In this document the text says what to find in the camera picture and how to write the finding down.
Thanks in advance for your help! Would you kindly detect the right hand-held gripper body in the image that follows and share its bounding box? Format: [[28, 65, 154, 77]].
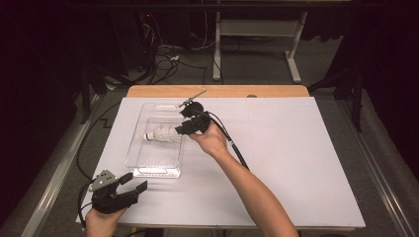
[[178, 88, 211, 134]]

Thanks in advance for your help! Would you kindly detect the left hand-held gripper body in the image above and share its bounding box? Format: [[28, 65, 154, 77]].
[[90, 168, 139, 214]]

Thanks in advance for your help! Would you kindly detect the clear plastic container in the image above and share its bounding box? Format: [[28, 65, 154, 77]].
[[124, 102, 187, 180]]

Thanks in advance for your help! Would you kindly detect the person's right hand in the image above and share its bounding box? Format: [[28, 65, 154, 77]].
[[189, 124, 231, 159]]

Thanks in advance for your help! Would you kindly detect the person's left hand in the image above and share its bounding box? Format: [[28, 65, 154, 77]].
[[86, 206, 127, 237]]

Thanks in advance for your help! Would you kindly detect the black metal stand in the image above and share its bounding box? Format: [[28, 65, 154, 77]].
[[307, 65, 367, 132], [78, 62, 132, 124]]

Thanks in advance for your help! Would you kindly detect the black computer case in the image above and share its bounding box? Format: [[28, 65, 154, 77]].
[[112, 11, 156, 70]]

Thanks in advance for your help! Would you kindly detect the white table cover board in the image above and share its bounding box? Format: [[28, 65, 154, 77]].
[[75, 96, 367, 230]]

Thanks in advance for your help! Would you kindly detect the left hand-held gripper cable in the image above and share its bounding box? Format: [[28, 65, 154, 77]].
[[77, 179, 97, 230]]

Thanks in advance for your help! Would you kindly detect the hand-held gripper cable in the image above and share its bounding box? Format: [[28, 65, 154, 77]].
[[204, 111, 250, 171], [77, 179, 97, 230]]

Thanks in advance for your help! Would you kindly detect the right hand-held gripper cable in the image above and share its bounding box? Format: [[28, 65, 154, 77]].
[[204, 111, 250, 171]]

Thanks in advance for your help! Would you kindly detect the black floor cable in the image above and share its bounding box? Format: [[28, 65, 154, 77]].
[[76, 100, 123, 181]]

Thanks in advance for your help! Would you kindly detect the grey metal floor rail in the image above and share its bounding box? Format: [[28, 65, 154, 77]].
[[21, 93, 100, 237], [335, 98, 419, 237]]

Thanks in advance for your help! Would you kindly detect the tangle of floor cables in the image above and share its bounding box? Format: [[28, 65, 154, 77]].
[[141, 13, 211, 85]]

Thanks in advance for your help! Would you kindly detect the white metal stand frame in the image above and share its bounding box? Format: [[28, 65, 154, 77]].
[[211, 11, 309, 84]]

